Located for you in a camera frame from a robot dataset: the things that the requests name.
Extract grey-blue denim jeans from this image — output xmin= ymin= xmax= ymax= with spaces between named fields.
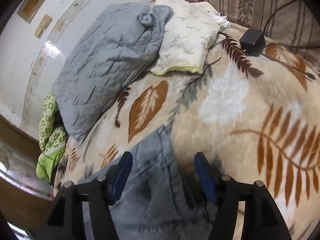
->
xmin=79 ymin=124 xmax=221 ymax=240

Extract wooden mirrored wardrobe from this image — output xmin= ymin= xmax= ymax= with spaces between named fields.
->
xmin=1 ymin=116 xmax=53 ymax=231

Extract green patterned quilt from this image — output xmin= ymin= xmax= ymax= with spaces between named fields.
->
xmin=36 ymin=92 xmax=67 ymax=181

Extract beige leaf-print blanket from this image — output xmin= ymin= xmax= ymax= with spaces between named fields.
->
xmin=54 ymin=25 xmax=319 ymax=239

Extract black power adapter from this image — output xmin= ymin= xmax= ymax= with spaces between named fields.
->
xmin=239 ymin=28 xmax=266 ymax=57

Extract grey quilted pillow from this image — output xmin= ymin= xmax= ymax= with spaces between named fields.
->
xmin=52 ymin=3 xmax=174 ymax=144

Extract cream floral pillow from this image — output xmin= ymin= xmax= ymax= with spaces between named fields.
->
xmin=150 ymin=0 xmax=231 ymax=76

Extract striped brown floral cushion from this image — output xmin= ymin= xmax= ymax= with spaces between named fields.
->
xmin=205 ymin=0 xmax=319 ymax=66

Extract black adapter cable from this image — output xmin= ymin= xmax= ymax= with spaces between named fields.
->
xmin=260 ymin=0 xmax=317 ymax=81

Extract framed wall picture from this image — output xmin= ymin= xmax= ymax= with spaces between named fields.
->
xmin=17 ymin=0 xmax=45 ymax=23

